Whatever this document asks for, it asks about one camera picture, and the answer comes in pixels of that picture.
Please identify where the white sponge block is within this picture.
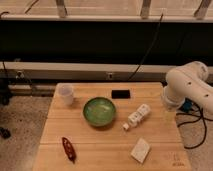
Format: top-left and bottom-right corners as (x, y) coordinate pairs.
(131, 138), (150, 163)

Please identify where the red chili pepper toy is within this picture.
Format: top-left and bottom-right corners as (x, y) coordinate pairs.
(62, 137), (76, 162)

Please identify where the green ceramic bowl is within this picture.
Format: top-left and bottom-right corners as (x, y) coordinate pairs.
(83, 97), (116, 127)

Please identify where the grey wall rail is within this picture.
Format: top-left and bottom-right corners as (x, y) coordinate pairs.
(0, 61), (213, 84)

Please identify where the black hanging cable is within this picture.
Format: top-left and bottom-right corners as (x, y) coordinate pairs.
(128, 13), (165, 81)

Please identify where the black object on floor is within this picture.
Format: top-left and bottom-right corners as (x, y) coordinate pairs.
(0, 127), (11, 139)

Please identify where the blue floor box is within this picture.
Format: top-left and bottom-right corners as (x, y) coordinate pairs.
(180, 99), (192, 113)

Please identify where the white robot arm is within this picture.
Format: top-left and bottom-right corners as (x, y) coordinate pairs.
(161, 61), (213, 114)

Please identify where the black floor cable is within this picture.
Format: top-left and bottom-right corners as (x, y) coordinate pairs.
(176, 101), (213, 150)

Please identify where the black rectangular block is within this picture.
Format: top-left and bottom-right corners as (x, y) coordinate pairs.
(111, 90), (130, 99)

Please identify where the white ceramic cup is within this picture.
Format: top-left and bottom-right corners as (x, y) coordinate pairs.
(58, 84), (74, 105)

